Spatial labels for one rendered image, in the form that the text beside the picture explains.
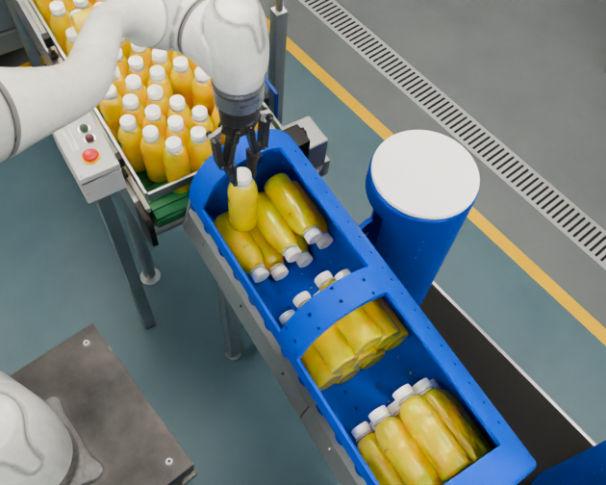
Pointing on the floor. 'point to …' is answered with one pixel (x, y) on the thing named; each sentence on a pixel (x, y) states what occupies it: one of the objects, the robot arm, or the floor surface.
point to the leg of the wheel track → (231, 324)
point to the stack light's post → (278, 54)
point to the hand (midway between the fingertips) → (241, 167)
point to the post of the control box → (125, 258)
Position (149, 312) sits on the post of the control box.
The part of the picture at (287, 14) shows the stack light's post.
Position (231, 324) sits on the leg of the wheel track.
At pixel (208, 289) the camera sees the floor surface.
